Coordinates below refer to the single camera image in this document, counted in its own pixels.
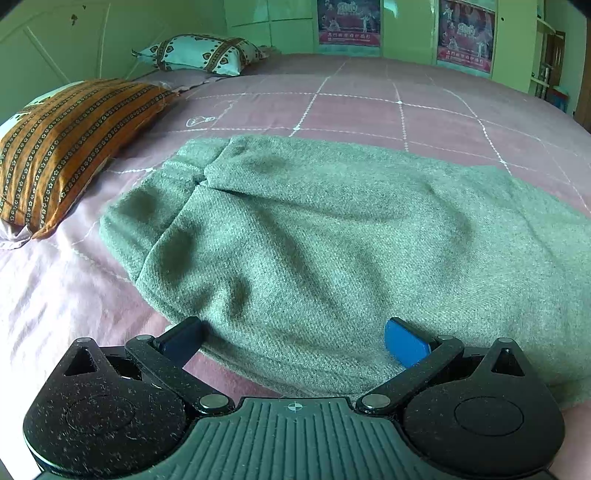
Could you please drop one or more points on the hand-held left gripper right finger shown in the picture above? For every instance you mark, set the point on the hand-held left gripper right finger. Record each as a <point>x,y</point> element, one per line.
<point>406,345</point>

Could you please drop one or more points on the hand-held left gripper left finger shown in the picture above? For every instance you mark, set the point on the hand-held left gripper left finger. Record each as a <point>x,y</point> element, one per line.
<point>182,342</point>

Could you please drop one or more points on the green knitted garment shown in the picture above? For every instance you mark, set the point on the green knitted garment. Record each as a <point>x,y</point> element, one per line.
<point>300,240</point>

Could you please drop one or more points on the orange striped pillow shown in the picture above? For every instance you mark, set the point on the orange striped pillow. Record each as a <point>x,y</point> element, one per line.
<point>69,147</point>

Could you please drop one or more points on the pink checked bed cover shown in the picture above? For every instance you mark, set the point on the pink checked bed cover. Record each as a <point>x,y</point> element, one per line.
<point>369,115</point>

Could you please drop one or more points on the pink pillow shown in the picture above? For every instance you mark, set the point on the pink pillow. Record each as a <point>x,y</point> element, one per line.
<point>180,79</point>

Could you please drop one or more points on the white heart print pillow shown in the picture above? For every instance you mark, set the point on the white heart print pillow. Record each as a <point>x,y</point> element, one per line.
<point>198,53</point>

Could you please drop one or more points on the cream glossy wardrobe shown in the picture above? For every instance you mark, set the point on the cream glossy wardrobe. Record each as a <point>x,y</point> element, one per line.
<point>406,27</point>

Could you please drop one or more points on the corner shelf unit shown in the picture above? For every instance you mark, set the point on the corner shelf unit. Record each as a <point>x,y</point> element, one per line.
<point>541,55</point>

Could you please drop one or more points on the cream bed headboard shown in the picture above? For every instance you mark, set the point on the cream bed headboard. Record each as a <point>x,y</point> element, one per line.
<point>55,41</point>

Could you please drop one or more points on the brown wooden door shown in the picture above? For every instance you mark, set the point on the brown wooden door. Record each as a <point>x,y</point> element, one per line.
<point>560,50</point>

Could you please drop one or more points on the wall poster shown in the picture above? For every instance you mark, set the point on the wall poster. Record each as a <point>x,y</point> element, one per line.
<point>348,21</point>
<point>466,32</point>

